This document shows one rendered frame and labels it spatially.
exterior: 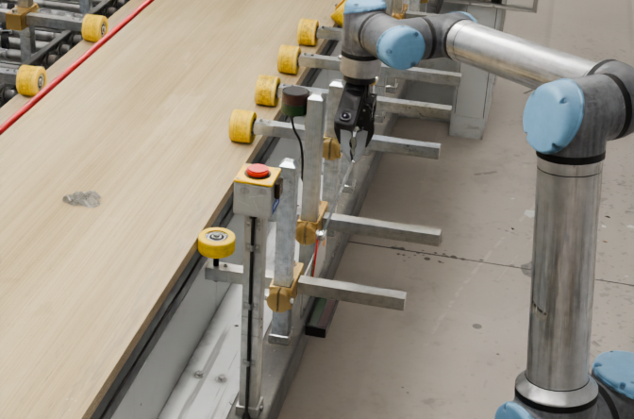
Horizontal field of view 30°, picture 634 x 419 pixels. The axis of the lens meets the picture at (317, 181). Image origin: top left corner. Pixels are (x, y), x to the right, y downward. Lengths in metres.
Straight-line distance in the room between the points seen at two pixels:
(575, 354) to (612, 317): 2.02
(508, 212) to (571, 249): 2.67
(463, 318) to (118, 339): 1.99
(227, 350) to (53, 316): 0.53
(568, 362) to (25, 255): 1.11
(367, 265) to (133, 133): 1.47
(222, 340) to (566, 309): 0.91
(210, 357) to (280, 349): 0.19
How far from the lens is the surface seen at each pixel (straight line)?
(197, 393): 2.55
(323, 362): 3.73
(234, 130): 2.94
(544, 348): 2.15
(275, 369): 2.49
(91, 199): 2.68
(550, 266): 2.08
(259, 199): 2.08
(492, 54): 2.36
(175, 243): 2.52
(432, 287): 4.17
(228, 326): 2.76
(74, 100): 3.23
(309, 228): 2.66
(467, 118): 5.30
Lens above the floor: 2.15
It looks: 26 degrees down
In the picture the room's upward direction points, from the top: 4 degrees clockwise
